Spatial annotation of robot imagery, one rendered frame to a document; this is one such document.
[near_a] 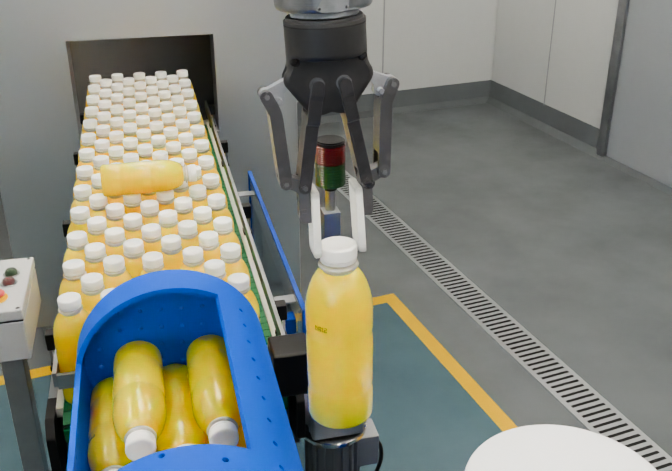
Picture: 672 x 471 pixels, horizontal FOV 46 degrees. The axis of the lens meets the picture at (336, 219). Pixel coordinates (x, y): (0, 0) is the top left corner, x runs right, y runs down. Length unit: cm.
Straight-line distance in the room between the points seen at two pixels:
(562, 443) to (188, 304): 59
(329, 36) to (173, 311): 65
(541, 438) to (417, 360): 197
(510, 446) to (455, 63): 524
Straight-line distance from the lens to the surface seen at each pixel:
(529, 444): 121
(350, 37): 71
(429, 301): 354
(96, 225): 171
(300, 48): 72
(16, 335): 148
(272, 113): 74
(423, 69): 616
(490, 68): 646
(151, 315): 125
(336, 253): 79
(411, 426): 285
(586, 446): 123
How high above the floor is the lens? 181
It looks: 25 degrees down
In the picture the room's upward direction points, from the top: straight up
